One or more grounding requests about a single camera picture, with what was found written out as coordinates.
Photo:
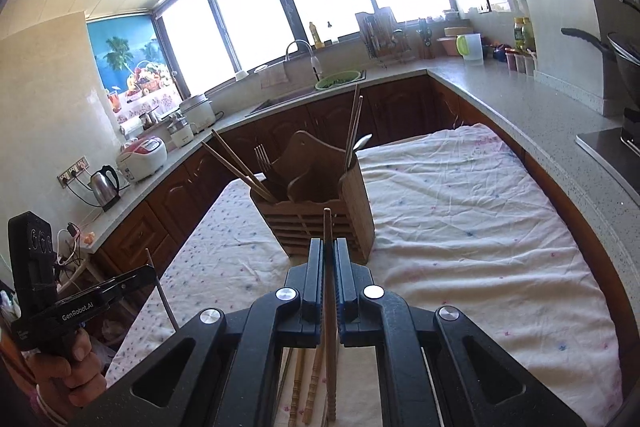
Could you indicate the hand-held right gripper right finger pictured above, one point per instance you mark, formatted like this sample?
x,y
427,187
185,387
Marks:
x,y
344,277

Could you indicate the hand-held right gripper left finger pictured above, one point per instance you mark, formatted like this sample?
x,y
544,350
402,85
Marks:
x,y
316,277

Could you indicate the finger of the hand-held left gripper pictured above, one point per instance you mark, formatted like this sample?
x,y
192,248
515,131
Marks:
x,y
127,279
132,292

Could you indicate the ridged wooden chopstick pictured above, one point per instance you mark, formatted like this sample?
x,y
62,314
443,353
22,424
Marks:
x,y
297,387
314,387
328,257

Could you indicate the wooden utensil holder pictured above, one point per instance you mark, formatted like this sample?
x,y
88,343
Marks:
x,y
350,207

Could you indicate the metal fork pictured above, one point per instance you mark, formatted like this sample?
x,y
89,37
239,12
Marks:
x,y
262,157

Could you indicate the brown wooden chopstick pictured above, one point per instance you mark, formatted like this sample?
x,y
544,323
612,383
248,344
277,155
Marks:
x,y
235,155
235,171

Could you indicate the dark chopstick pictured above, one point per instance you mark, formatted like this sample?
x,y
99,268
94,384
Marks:
x,y
356,127
351,122

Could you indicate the person's left hand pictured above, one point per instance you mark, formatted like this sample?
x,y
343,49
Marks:
x,y
75,377

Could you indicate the steel electric kettle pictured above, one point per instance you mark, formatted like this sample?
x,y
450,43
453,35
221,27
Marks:
x,y
105,187

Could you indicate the white printed tablecloth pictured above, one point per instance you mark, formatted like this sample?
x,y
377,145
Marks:
x,y
450,232

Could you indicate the white red rice cooker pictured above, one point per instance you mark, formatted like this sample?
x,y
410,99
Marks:
x,y
142,157

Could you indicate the small white cooker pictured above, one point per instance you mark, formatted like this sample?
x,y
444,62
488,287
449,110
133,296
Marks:
x,y
181,134

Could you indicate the paper towel roll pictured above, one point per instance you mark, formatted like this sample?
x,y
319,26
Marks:
x,y
131,124

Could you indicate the large white cooker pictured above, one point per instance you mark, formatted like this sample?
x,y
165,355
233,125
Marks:
x,y
197,107

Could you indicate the green basin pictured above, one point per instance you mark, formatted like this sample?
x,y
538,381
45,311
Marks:
x,y
337,80

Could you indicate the white dish towel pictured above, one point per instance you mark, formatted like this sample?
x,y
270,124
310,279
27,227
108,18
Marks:
x,y
274,76

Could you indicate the curved sink faucet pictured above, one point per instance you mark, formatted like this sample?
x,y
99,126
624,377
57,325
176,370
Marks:
x,y
315,64

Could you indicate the small white bowl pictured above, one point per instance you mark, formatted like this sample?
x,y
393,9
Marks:
x,y
241,75

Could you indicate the yellow bottle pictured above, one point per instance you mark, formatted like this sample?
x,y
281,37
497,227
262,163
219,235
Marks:
x,y
316,37

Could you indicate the scissors holder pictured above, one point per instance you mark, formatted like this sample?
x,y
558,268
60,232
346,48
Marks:
x,y
425,39

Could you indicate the pink bowl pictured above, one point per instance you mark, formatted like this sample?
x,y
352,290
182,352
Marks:
x,y
447,47

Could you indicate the grey kitchen countertop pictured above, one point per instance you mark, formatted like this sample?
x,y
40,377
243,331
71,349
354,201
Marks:
x,y
525,92

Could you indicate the green white pitcher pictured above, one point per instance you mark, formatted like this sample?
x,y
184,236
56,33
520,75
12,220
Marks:
x,y
470,49

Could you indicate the kitchen window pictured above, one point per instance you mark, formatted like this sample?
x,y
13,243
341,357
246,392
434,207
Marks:
x,y
300,7

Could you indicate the white spice jar set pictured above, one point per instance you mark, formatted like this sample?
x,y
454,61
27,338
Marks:
x,y
520,63

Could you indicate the gas stove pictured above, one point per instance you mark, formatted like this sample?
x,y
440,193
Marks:
x,y
610,147

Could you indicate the cooking oil bottle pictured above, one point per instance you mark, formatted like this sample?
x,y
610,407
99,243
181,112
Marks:
x,y
522,34

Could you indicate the black wok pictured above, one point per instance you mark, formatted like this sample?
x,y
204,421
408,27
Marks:
x,y
627,67

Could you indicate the dark ladle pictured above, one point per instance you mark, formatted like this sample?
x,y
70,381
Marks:
x,y
630,4

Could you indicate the wall socket strip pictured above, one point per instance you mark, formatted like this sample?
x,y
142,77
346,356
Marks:
x,y
73,172

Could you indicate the beach fruit wall poster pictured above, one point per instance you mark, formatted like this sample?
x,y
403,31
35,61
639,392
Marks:
x,y
125,57

